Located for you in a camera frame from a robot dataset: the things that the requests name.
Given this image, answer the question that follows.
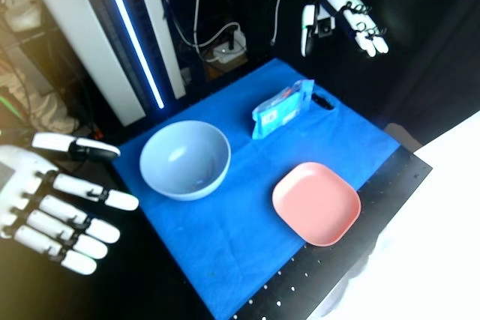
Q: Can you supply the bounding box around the crumpled white bag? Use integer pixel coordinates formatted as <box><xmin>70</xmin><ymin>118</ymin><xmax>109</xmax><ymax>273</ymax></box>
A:
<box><xmin>0</xmin><ymin>0</ymin><xmax>42</xmax><ymax>32</ymax></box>

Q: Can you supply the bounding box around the pink square plate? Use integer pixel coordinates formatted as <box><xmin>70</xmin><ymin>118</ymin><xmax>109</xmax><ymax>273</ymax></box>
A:
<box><xmin>271</xmin><ymin>161</ymin><xmax>362</xmax><ymax>248</ymax></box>

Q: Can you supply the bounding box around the white power adapter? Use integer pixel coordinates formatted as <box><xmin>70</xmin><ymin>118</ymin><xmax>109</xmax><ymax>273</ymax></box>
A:
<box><xmin>212</xmin><ymin>43</ymin><xmax>241</xmax><ymax>63</ymax></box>

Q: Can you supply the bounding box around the green cable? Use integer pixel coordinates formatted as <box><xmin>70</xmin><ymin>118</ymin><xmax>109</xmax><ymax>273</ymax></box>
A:
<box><xmin>0</xmin><ymin>95</ymin><xmax>22</xmax><ymax>117</ymax></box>

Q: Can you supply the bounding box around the blue cloth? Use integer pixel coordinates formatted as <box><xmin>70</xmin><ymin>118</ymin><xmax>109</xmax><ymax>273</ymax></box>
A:
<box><xmin>111</xmin><ymin>58</ymin><xmax>401</xmax><ymax>320</ymax></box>

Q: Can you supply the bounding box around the white tower with light strip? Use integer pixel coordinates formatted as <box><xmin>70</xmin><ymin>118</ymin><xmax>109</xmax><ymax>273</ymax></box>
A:
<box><xmin>18</xmin><ymin>0</ymin><xmax>188</xmax><ymax>128</ymax></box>

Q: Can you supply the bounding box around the light blue bowl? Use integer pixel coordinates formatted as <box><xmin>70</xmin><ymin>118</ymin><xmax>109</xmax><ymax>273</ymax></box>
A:
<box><xmin>139</xmin><ymin>120</ymin><xmax>232</xmax><ymax>202</ymax></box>

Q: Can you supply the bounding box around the cardboard box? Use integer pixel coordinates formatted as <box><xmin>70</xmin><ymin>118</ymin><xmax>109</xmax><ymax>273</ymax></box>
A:
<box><xmin>204</xmin><ymin>53</ymin><xmax>249</xmax><ymax>81</ymax></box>

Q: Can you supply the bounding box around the blue snack packet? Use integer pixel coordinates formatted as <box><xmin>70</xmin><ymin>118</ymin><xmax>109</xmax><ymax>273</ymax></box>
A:
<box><xmin>250</xmin><ymin>79</ymin><xmax>315</xmax><ymax>140</ymax></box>

